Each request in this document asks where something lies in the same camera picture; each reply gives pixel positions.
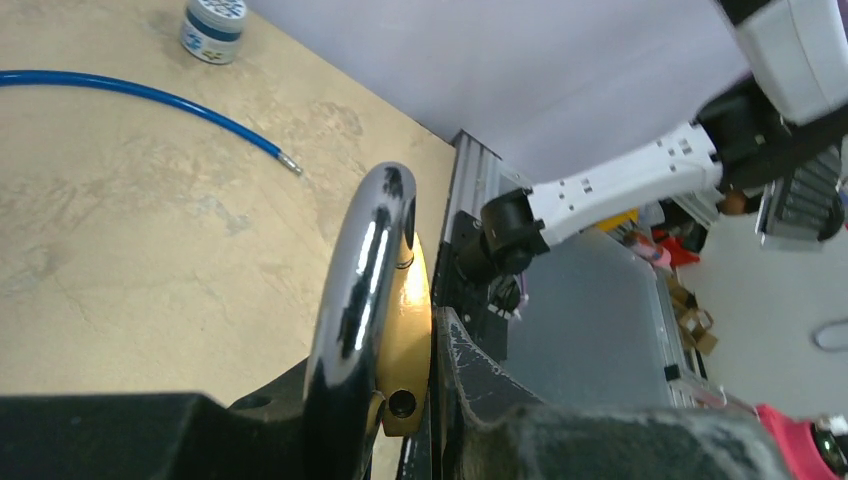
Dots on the aluminium frame rail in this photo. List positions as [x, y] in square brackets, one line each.
[479, 175]

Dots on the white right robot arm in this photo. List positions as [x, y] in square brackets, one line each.
[779, 121]

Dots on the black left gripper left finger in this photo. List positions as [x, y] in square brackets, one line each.
[183, 435]

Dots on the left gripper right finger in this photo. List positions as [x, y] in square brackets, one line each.
[489, 426]

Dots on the brass padlock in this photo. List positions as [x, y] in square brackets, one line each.
[368, 368]

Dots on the blue cable lock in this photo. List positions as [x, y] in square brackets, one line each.
[11, 78]

